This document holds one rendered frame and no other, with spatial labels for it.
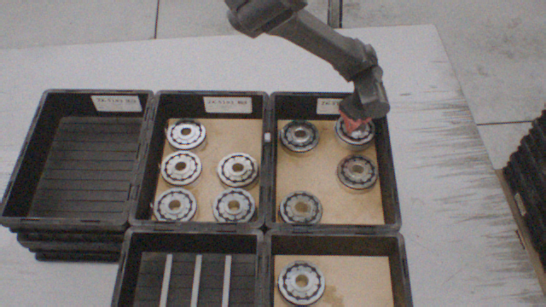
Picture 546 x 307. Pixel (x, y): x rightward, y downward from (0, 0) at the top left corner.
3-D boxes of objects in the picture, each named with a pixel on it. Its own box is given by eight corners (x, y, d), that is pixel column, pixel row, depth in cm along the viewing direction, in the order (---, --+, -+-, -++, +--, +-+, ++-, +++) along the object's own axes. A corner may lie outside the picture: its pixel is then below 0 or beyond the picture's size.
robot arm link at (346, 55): (277, -38, 72) (222, 2, 77) (290, -5, 71) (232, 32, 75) (374, 40, 109) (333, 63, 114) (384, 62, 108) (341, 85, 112)
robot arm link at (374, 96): (367, 39, 106) (333, 58, 110) (378, 78, 99) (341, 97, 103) (391, 69, 114) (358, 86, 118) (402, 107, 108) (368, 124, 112)
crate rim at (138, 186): (157, 95, 132) (155, 89, 130) (269, 96, 131) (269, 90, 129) (129, 230, 109) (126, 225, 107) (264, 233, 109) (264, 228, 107)
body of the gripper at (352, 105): (385, 106, 122) (392, 84, 116) (354, 124, 118) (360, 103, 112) (367, 89, 125) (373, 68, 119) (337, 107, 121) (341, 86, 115)
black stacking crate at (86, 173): (60, 117, 140) (45, 89, 131) (163, 118, 140) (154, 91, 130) (16, 245, 117) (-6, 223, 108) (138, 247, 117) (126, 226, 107)
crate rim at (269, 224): (269, 96, 131) (269, 90, 129) (382, 98, 131) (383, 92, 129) (264, 233, 109) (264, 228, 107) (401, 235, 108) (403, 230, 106)
